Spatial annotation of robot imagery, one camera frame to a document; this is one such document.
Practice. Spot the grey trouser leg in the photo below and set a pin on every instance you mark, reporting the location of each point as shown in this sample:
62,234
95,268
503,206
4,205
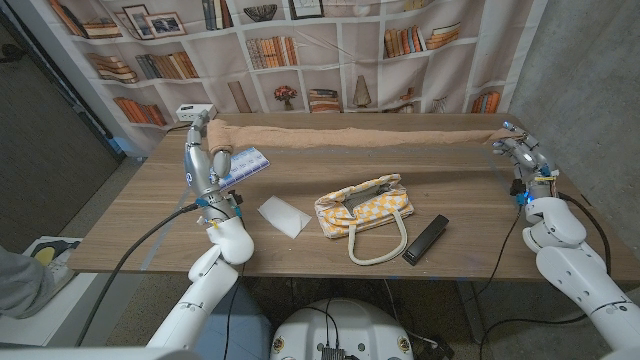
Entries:
20,285

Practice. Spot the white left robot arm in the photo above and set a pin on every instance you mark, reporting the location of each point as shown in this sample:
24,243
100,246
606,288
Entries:
210,280

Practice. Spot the tan adhesive wrap roll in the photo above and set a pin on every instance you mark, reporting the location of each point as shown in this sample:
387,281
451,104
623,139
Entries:
350,137

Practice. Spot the grey metal table leg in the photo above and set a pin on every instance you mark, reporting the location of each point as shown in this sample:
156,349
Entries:
470,310

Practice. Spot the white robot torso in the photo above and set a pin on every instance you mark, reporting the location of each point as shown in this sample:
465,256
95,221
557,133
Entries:
345,325

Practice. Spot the white power strip box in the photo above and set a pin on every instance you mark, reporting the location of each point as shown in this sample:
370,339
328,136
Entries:
187,112

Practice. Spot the yellow black floor mat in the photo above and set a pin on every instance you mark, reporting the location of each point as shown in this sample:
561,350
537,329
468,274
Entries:
45,252

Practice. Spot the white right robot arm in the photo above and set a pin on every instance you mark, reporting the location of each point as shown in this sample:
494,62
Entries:
575,270

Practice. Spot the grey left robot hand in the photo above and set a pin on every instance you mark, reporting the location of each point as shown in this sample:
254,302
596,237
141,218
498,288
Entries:
200,170

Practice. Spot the white flat package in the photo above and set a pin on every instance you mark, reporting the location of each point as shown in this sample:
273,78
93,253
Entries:
285,216

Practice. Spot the white shoe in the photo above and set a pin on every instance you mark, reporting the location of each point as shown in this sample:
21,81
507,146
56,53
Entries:
61,275

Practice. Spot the printed bookshelf backdrop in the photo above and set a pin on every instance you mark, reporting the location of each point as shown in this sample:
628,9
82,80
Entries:
320,60

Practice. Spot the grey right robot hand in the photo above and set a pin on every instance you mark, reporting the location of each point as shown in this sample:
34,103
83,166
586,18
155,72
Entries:
527,157

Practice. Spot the yellow white checkered handbag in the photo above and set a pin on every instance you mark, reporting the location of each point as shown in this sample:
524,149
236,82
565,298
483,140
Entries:
370,210

